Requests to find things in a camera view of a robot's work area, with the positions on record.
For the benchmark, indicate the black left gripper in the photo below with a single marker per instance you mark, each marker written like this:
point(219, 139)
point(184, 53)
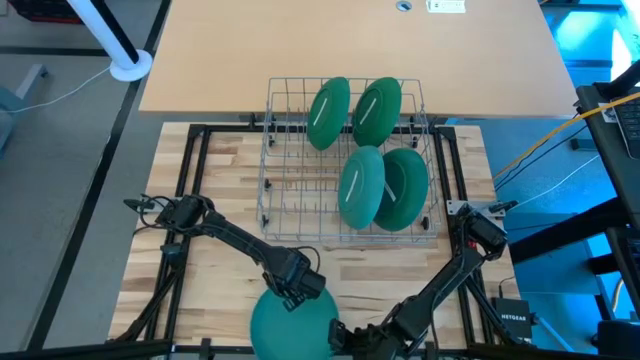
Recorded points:
point(300, 275)

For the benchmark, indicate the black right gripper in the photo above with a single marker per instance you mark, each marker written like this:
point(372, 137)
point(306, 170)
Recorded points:
point(372, 345)

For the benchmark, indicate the teal plastic plate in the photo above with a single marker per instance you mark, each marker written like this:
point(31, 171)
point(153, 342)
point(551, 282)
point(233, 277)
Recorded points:
point(367, 190)
point(295, 335)

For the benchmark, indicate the dark green plastic plate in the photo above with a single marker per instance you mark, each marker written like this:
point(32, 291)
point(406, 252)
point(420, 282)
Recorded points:
point(410, 190)
point(385, 112)
point(336, 117)

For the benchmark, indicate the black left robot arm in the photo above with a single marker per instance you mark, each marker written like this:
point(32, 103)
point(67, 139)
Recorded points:
point(240, 240)

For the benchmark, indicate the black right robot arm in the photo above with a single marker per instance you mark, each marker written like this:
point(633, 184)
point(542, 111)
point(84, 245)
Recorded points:
point(450, 270)

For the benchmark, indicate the light wood desk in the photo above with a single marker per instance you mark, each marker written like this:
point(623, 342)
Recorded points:
point(250, 50)

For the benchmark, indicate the black bin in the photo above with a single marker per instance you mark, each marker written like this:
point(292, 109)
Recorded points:
point(620, 342)

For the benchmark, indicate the white pole stand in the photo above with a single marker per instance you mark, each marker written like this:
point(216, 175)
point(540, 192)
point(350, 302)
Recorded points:
point(131, 70)

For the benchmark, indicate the grey desk grommet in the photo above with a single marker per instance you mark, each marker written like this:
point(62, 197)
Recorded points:
point(404, 6)

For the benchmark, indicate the black side table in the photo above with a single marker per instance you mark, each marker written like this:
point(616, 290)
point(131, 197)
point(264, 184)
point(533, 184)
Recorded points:
point(600, 150)

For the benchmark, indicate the white power outlet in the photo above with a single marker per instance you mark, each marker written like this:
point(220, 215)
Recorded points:
point(445, 6)

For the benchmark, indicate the grey metal leg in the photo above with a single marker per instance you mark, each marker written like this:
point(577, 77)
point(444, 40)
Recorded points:
point(30, 80)

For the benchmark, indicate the black laptop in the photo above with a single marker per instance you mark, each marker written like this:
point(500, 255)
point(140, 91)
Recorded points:
point(630, 130)

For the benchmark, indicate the red black crate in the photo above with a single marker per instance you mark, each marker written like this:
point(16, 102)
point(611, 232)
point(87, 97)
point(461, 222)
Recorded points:
point(40, 12)

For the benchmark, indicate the black Netgear switch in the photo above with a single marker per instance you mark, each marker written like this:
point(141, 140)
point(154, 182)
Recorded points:
point(512, 320)

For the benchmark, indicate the silver mounting bracket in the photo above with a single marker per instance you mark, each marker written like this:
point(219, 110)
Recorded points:
point(457, 207)

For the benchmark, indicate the black aluminium frame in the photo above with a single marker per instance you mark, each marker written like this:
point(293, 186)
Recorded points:
point(225, 131)

